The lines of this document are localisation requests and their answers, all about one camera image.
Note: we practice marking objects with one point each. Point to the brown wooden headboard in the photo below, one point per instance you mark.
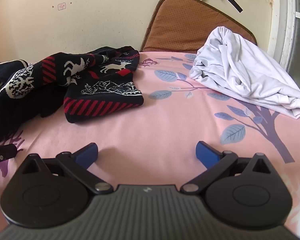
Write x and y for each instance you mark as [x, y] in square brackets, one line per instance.
[187, 22]

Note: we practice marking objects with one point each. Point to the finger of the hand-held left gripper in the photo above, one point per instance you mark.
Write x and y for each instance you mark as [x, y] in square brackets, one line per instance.
[5, 152]

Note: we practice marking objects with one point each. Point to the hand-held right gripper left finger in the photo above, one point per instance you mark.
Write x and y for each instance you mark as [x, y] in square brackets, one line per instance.
[86, 155]

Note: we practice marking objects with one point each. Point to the pink printed bedsheet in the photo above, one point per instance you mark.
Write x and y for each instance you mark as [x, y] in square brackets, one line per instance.
[165, 120]

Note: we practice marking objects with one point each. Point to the black folded garment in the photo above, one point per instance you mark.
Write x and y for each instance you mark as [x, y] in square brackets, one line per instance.
[2, 72]

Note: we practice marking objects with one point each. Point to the wall socket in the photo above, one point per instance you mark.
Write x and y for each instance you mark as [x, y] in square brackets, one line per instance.
[61, 6]

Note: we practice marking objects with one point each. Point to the white window frame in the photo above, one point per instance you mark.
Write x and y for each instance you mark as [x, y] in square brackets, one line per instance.
[280, 17]

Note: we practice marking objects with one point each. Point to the white garment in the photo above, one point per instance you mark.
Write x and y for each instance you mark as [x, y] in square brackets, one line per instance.
[242, 75]

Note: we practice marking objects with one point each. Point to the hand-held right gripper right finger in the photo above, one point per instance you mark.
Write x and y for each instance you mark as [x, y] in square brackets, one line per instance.
[207, 155]

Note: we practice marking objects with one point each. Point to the navy reindeer pattern sweater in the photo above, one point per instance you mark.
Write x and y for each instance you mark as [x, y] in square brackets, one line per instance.
[95, 90]

